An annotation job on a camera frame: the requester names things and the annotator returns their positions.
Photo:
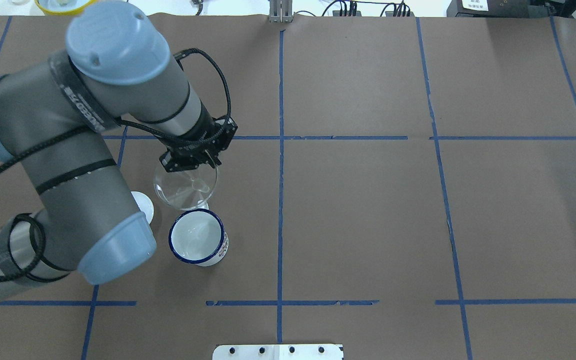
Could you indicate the black cable plugs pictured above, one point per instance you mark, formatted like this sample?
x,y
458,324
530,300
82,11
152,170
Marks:
x,y
340,8
396,10

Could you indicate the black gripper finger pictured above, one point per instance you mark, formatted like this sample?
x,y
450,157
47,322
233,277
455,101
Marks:
x,y
213,160

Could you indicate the clear glass funnel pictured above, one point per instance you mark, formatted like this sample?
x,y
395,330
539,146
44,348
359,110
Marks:
x,y
186,190

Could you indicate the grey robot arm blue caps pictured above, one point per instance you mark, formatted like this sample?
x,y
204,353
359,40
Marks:
x,y
116,70

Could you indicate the grey metal bracket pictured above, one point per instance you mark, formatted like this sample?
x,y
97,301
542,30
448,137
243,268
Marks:
x,y
281,11

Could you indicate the white ceramic lid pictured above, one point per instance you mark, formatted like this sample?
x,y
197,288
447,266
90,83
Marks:
x,y
145,204

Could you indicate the yellow round container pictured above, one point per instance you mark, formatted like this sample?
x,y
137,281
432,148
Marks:
x,y
63,7

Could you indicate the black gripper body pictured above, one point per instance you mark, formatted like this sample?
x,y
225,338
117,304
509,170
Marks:
x,y
206,130

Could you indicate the black cable plugs right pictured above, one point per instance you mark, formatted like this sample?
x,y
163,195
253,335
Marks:
x,y
396,10

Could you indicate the white enamel mug blue rim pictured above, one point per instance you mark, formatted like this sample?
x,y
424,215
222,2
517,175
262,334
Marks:
x,y
198,237

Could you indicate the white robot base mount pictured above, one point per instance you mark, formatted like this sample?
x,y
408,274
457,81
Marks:
x,y
304,351

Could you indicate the black cable plugs left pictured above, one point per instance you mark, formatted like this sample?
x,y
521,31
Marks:
x,y
340,8

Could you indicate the black device with label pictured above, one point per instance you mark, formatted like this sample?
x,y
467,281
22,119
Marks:
x,y
521,9

